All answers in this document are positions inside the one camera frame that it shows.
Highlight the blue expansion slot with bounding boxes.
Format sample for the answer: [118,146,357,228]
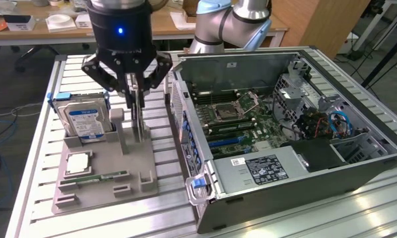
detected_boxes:
[206,137,246,147]

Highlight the brown cardboard box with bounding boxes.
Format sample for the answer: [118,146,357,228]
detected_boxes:
[181,0,204,17]

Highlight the perforated metal drive cage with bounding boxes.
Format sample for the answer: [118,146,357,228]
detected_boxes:
[270,73,321,119]

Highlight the blue disk wire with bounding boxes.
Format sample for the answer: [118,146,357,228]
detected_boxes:
[329,111,353,139]

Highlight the white square dish box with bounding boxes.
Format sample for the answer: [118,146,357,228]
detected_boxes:
[45,14,77,33]

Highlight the hard disk with blue carrier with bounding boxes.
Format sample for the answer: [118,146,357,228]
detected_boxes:
[45,91,114,145]

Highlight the small white cardboard box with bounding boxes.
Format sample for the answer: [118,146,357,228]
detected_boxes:
[74,13,93,29]

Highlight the grey plastic parts rack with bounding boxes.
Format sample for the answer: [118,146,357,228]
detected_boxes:
[50,108,160,216]

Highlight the black open PC case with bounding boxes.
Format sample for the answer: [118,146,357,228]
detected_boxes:
[164,45,397,235]

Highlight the blue floor cable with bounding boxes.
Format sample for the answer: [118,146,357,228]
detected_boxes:
[0,109,18,213]

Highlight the green motherboard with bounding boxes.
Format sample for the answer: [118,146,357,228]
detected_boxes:
[185,81,285,159]

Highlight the white floor cable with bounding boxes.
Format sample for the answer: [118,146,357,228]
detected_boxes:
[0,103,42,117]

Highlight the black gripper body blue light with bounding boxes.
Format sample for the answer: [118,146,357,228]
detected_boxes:
[86,2,158,75]

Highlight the green RAM stick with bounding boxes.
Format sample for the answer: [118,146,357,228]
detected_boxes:
[60,171,128,186]

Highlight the CPU socket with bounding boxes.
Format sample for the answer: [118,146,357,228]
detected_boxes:
[209,102,244,122]

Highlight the white paper sheets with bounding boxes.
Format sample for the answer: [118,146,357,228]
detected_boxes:
[169,11,197,31]

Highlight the green graphics card metal bracket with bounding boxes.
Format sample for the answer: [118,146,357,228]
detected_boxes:
[128,73,150,144]

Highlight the black red orange wire bundle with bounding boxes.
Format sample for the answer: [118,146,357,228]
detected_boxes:
[297,111,332,139]

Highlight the silver socket cover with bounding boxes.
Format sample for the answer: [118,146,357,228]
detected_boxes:
[234,91,261,118]

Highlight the black slanted pole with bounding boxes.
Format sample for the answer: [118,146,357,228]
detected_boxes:
[360,4,397,89]

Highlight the grey metal disk bay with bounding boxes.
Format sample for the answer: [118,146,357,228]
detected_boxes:
[329,131,390,164]

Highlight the white box black lid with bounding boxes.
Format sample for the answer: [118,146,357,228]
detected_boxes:
[2,14,37,32]

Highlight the grey power supply black label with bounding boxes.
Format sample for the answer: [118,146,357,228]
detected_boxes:
[213,145,310,195]

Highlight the black office chair base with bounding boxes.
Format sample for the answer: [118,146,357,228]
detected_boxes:
[10,44,62,72]

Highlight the wooden desk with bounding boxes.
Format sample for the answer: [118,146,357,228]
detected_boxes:
[0,0,289,47]

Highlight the silver CPU chip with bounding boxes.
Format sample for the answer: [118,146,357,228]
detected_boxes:
[65,153,90,174]

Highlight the wooden cabinet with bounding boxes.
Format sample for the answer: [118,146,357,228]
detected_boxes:
[270,0,372,60]

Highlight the silver finned chipset heatsink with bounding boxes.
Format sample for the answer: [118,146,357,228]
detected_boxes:
[254,141,274,151]

